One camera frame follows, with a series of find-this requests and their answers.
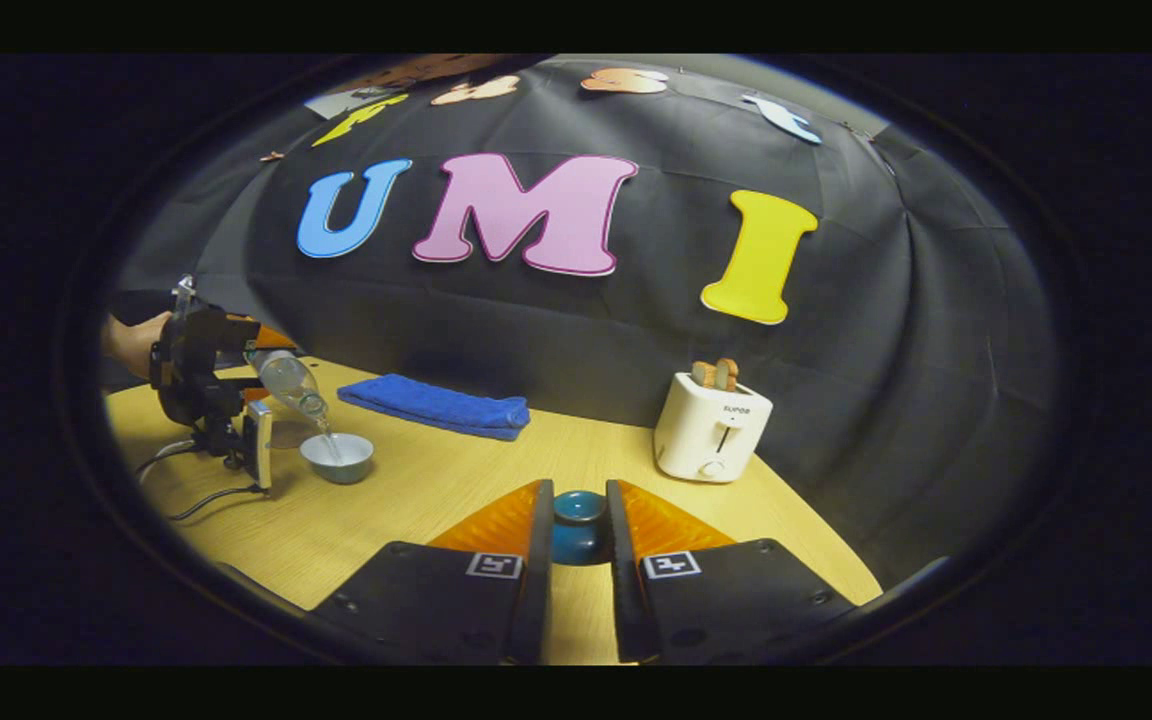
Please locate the round brown coaster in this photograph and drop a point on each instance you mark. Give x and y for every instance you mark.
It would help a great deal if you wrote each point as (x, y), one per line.
(288, 436)

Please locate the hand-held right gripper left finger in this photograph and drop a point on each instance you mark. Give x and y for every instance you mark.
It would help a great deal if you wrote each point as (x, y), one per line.
(543, 560)

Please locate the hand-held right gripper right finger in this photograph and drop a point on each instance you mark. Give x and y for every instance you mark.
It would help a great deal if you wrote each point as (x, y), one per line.
(618, 570)

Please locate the white teacup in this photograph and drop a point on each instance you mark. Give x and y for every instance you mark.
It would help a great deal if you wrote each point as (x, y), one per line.
(338, 462)

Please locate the clear plastic water bottle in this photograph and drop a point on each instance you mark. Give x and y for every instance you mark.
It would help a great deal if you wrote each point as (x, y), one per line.
(286, 378)

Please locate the black backdrop cloth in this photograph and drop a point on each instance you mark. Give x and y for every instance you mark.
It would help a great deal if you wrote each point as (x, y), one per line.
(586, 330)

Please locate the toasted bread slice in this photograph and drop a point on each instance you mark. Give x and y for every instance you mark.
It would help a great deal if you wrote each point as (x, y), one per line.
(716, 374)

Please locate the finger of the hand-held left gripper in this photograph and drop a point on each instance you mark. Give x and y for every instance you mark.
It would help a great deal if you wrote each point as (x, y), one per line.
(274, 336)
(256, 394)

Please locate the blue folded towel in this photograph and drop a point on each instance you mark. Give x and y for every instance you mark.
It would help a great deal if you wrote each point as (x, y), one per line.
(436, 405)

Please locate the blue teacup lid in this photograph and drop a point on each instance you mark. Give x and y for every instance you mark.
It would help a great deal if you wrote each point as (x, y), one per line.
(576, 520)

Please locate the white toaster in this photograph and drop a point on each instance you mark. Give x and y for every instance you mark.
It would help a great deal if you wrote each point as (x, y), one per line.
(711, 435)

